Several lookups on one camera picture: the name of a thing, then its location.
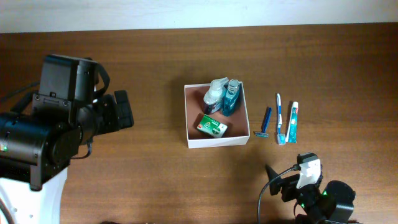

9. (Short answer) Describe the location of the blue disposable razor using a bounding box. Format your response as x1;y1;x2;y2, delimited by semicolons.
254;107;272;138

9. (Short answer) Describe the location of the green white soap box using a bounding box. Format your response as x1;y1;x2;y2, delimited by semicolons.
197;114;228;138

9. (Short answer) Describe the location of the teal mouthwash bottle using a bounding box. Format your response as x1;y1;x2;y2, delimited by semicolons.
222;79;240;116

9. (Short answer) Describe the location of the clear spray bottle dark liquid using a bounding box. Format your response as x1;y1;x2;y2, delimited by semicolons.
203;77;229;114

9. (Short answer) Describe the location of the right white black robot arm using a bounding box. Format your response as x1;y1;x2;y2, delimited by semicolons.
266;164;356;224

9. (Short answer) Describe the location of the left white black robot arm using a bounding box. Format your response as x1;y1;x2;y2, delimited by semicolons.
1;55;134;223

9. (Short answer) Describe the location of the blue white toothbrush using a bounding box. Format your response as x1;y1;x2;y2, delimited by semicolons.
276;93;286;145

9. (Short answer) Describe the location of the teal white toothpaste tube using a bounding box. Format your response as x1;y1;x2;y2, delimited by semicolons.
286;101;299;143

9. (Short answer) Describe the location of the white square cardboard box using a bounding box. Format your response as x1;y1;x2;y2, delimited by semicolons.
184;82;251;149

